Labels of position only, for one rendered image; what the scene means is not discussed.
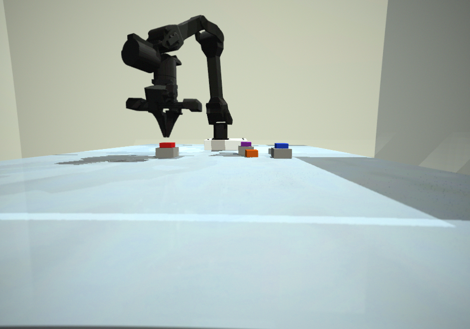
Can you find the red button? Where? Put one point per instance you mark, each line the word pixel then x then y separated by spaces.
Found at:
pixel 167 150

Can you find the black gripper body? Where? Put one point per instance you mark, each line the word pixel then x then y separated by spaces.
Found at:
pixel 141 104

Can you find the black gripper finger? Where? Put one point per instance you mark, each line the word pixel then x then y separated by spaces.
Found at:
pixel 172 117
pixel 161 119

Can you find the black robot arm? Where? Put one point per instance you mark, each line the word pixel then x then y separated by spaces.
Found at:
pixel 150 56

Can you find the orange block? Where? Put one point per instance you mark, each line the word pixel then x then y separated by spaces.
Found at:
pixel 251 153

